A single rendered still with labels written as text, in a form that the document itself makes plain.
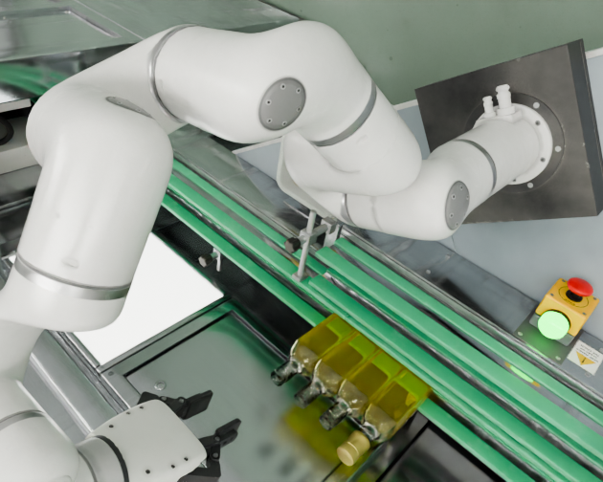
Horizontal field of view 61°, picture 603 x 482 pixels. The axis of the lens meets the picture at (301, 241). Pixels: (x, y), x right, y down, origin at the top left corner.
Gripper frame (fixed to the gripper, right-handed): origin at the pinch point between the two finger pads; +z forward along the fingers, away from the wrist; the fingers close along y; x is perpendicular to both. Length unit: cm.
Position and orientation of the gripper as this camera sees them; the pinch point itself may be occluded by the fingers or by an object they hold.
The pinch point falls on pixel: (212, 418)
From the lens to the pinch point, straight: 69.6
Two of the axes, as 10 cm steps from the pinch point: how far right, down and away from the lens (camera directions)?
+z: 5.8, -0.8, 8.1
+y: 7.2, 5.2, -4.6
